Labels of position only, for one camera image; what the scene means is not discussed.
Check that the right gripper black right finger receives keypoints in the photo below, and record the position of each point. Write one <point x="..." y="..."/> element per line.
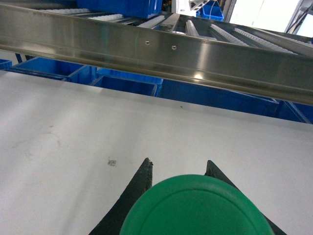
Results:
<point x="212" y="170"/>

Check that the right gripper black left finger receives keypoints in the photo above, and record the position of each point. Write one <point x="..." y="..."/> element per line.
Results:
<point x="112" y="222"/>

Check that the blue bin below rail right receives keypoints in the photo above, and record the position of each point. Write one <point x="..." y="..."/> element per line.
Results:
<point x="219" y="98"/>

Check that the blue bin below rail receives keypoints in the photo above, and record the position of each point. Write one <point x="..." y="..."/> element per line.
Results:
<point x="57" y="70"/>
<point x="128" y="82"/>
<point x="219" y="98"/>

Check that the blue bin below rail centre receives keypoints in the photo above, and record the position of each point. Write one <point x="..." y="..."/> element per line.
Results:
<point x="128" y="82"/>

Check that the blue bin below rail left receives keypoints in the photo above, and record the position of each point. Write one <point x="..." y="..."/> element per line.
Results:
<point x="57" y="70"/>

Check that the stainless steel shelf rail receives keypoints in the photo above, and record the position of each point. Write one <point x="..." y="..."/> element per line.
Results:
<point x="182" y="48"/>

